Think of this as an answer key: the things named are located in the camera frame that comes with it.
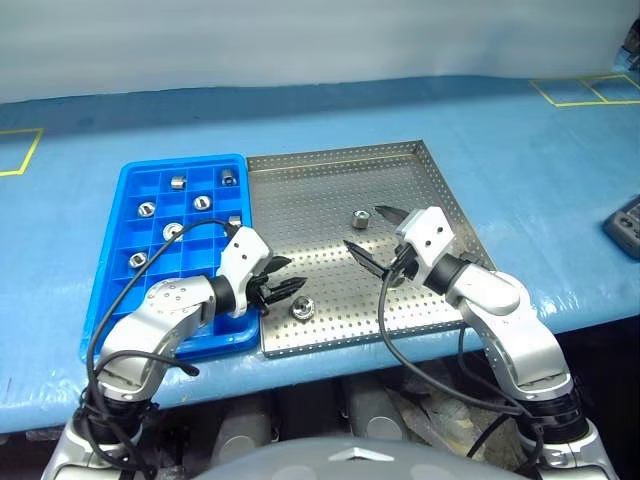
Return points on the yellow tape double rectangle outline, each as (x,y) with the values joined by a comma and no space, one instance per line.
(590,82)

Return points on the metal nut near front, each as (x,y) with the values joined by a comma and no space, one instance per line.
(302,307)

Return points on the yellow tape square outline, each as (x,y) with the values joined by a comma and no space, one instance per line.
(31,152)

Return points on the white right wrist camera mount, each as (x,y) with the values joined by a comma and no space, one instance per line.
(427,232)

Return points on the blue plastic compartment tray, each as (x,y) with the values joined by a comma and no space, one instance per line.
(200,255)

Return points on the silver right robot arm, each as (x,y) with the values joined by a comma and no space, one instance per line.
(505,320)

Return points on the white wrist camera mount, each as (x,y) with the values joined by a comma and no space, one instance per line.
(427,232)
(245,252)

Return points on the metal roller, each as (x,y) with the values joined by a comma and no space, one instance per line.
(137,259)
(145,208)
(177,182)
(235,220)
(227,176)
(202,202)
(172,230)

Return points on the dark object at edge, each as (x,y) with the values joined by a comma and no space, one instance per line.
(631,52)

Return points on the metal nut tray centre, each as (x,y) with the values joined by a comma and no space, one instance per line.
(360,219)

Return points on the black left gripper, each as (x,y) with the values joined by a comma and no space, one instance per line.
(259,292)

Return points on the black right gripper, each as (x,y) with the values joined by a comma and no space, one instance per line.
(406,267)

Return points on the grey rounded shape under table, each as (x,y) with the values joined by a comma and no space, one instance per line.
(375,410)
(245,425)

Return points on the dark grey handheld device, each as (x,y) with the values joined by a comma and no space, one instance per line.
(625,225)

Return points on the perforated steel tray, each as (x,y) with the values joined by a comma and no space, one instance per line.
(320,200)

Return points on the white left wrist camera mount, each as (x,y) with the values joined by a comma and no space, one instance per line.
(245,252)

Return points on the grey robot torso cover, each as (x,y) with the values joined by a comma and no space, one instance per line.
(350,460)

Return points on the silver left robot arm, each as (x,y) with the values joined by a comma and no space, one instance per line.
(170,305)

